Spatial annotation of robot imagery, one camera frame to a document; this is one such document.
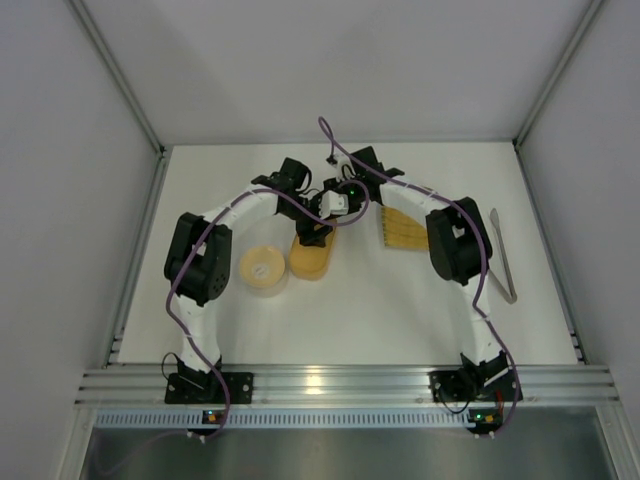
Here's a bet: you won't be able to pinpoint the tan oblong box lid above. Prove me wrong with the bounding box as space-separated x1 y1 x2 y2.
288 230 337 269

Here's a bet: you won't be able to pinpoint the round tan bowl lid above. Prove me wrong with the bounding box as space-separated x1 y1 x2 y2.
239 245 286 284

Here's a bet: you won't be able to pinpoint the metal tongs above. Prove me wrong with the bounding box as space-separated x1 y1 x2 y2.
489 208 518 305

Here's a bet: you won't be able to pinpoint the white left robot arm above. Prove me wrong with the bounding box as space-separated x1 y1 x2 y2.
163 158 360 397

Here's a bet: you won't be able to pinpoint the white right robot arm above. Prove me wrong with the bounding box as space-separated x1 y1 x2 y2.
325 142 521 401

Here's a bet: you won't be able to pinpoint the tan oblong lunch box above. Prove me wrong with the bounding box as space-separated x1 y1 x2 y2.
290 259 329 281

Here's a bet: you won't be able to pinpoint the woven bamboo tray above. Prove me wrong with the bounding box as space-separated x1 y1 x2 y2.
380 206 429 251

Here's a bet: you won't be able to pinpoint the round steel bowl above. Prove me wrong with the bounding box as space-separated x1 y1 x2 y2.
247 273 289 298

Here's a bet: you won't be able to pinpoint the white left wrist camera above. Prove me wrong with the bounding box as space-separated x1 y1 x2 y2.
319 190 349 219

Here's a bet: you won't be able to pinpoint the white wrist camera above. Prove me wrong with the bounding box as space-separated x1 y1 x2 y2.
319 190 349 219
327 153 355 182

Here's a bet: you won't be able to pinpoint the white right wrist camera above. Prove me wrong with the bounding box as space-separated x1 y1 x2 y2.
327 153 355 182

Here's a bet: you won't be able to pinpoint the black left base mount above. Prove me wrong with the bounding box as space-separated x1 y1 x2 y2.
164 372 254 405

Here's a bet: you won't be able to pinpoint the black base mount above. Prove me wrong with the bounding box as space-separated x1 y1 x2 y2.
428 369 523 404
164 372 254 405

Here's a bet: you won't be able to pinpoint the slotted grey cable duct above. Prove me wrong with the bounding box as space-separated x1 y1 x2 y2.
94 407 501 430

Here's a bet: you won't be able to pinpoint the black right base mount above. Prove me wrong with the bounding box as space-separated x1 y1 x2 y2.
428 369 523 404

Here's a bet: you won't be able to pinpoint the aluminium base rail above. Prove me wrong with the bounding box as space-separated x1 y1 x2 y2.
75 365 619 408

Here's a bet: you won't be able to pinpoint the right aluminium frame post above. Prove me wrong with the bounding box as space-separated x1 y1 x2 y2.
512 0 612 148

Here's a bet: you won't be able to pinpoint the aluminium frame post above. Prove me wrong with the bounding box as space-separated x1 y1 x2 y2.
64 0 167 154
512 0 612 148

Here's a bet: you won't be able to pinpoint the left aluminium frame post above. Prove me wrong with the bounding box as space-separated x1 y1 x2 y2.
64 0 167 154

